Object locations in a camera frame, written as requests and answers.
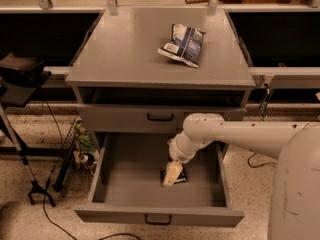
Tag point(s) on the metal rail frame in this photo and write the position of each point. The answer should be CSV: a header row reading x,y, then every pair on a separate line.
x,y
281,76

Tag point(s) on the wire basket with snacks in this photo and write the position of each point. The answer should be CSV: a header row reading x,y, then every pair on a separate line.
x,y
78,151

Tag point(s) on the open grey lower drawer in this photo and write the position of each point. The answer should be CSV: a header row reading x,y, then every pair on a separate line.
x,y
128,187

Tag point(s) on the blue white chip bag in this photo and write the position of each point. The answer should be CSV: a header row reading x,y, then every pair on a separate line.
x,y
185,45

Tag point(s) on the grey drawer cabinet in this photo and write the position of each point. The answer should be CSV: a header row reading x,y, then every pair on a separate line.
x,y
120,64

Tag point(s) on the black tripod stand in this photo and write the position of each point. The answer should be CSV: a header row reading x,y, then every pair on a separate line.
x,y
21,77

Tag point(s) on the closed grey upper drawer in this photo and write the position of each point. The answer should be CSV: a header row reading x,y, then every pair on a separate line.
x,y
146,118

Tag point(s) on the wooden hammer handle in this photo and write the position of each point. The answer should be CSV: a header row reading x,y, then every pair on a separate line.
x,y
197,1

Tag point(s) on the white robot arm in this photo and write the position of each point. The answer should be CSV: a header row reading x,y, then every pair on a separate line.
x,y
295,201

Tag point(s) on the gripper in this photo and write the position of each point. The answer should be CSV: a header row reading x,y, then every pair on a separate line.
x,y
179,156

